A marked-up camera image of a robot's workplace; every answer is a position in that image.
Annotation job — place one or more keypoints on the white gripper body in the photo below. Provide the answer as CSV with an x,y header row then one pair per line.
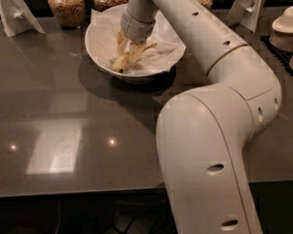
x,y
135,28

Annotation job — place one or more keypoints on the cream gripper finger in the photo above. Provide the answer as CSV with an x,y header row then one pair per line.
x,y
136,49
122,42

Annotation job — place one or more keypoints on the yellow banana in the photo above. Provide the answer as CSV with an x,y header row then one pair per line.
x,y
121,63

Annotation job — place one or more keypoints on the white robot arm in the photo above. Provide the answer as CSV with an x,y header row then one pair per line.
x,y
201,132

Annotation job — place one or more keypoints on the white ceramic bowl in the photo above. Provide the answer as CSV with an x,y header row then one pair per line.
x,y
97,43

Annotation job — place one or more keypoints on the white paper liner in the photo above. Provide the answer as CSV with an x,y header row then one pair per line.
x,y
104,33

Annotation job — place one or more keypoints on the glass jar of brown beans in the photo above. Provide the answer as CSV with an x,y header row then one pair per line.
x,y
102,5

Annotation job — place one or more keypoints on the glass jar of grains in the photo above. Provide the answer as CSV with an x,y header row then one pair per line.
x,y
69,13

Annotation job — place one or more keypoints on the white folded paper stand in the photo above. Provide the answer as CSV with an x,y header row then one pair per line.
x,y
17,18

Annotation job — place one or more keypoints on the white paper stand right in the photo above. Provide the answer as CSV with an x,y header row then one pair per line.
x,y
245,13

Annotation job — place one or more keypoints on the black rubber mat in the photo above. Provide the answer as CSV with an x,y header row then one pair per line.
x,y
283,57

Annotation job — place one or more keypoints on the stack of paper bowls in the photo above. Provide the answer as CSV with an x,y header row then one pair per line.
x,y
282,34

